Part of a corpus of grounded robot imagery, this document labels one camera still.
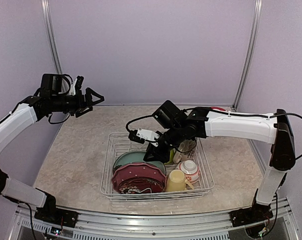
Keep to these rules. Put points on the aluminium corner post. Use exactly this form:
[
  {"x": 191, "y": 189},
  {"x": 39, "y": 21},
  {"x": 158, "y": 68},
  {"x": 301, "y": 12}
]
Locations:
[
  {"x": 45, "y": 5},
  {"x": 258, "y": 5}
]

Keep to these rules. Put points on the left aluminium corner post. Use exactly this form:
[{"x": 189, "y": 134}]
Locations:
[{"x": 45, "y": 5}]

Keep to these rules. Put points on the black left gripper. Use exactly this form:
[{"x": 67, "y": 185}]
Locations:
[{"x": 81, "y": 104}]

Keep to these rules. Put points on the lime green bowl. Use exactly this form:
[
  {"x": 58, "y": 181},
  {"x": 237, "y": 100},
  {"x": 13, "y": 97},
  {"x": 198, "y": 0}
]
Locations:
[{"x": 171, "y": 157}]

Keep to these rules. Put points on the tall white patterned mug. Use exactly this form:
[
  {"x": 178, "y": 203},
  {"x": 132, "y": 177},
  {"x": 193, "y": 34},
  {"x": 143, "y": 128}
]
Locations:
[{"x": 185, "y": 151}]

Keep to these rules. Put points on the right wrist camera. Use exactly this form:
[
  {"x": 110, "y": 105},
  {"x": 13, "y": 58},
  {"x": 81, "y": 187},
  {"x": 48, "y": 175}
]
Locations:
[{"x": 143, "y": 135}]

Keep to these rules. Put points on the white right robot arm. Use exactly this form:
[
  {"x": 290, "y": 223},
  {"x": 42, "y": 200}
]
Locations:
[{"x": 200, "y": 122}]

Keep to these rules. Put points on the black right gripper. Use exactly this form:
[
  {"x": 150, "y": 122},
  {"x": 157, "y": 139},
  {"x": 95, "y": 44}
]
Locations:
[{"x": 156, "y": 154}]

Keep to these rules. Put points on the white red patterned bowl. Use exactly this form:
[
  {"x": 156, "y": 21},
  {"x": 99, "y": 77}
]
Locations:
[{"x": 190, "y": 169}]

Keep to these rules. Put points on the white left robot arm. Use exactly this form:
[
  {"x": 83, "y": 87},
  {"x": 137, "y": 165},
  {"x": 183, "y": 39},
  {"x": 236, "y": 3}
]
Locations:
[{"x": 58, "y": 93}]

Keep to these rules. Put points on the right aluminium corner post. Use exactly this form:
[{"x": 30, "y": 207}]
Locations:
[{"x": 258, "y": 5}]

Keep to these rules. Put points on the red and teal plate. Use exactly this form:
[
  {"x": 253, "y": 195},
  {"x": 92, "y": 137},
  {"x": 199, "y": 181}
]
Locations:
[{"x": 217, "y": 108}]

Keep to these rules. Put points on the maroon scalloped plate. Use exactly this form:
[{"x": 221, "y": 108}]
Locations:
[{"x": 138, "y": 178}]

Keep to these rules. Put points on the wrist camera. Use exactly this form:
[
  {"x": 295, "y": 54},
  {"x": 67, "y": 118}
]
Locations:
[
  {"x": 76, "y": 85},
  {"x": 143, "y": 135}
]

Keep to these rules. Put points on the teal flower plate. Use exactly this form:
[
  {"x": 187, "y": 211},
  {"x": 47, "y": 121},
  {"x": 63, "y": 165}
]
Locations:
[{"x": 136, "y": 157}]

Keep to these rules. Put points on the pale yellow mug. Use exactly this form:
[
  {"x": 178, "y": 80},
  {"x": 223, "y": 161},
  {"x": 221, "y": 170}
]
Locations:
[{"x": 177, "y": 182}]

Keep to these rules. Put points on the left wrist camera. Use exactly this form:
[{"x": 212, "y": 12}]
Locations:
[{"x": 76, "y": 85}]

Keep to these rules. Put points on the aluminium front rail frame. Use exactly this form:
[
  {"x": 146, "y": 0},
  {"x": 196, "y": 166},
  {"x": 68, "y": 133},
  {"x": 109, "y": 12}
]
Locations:
[{"x": 94, "y": 225}]

